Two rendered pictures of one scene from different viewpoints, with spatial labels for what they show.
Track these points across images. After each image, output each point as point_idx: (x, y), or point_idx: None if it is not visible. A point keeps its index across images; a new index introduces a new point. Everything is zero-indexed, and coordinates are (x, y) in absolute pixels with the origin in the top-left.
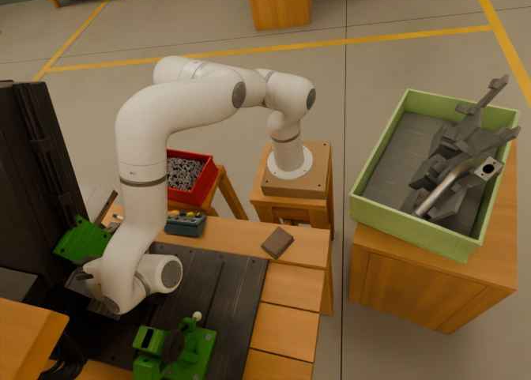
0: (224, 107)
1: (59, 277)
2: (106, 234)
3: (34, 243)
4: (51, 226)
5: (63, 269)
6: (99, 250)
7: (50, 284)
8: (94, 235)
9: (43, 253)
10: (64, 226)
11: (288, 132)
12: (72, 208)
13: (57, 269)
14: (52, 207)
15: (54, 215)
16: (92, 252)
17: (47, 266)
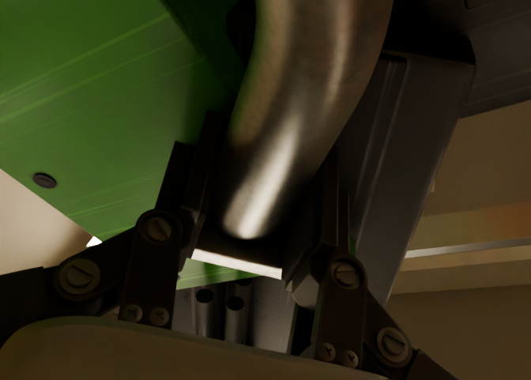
0: None
1: (401, 82)
2: (35, 183)
3: (386, 297)
4: (290, 304)
5: (355, 112)
6: (105, 144)
7: (468, 89)
8: (117, 215)
9: (384, 247)
10: (247, 296)
11: None
12: (179, 292)
13: (381, 146)
14: (254, 340)
15: (257, 321)
16: (161, 161)
17: (413, 193)
